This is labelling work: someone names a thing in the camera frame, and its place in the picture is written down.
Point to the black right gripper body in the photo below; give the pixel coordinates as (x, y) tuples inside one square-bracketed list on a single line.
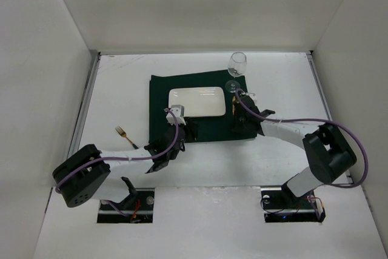
[(241, 113)]

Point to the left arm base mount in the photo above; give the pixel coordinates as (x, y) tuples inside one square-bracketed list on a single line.
[(135, 208)]

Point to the clear wine glass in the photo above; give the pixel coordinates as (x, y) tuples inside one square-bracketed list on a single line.
[(236, 67)]

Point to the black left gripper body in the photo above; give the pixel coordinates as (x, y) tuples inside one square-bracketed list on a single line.
[(188, 127)]

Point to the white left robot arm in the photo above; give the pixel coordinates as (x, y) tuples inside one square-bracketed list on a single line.
[(79, 177)]

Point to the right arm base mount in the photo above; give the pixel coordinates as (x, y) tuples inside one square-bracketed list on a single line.
[(307, 209)]

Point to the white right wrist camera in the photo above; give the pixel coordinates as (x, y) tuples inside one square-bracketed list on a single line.
[(252, 96)]

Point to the white rectangular plate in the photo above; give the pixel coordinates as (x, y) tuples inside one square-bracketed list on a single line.
[(199, 102)]

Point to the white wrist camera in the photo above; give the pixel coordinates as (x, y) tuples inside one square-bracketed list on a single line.
[(175, 114), (252, 96)]

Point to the gold fork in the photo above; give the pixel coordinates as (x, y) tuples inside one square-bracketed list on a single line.
[(123, 134)]

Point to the left aluminium table rail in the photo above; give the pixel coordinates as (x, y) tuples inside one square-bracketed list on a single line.
[(84, 104)]

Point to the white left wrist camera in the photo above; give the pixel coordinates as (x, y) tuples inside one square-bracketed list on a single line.
[(175, 114)]

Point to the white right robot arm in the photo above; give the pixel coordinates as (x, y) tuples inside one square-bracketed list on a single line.
[(328, 153)]

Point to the dark green cloth napkin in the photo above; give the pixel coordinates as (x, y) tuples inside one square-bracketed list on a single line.
[(210, 129)]

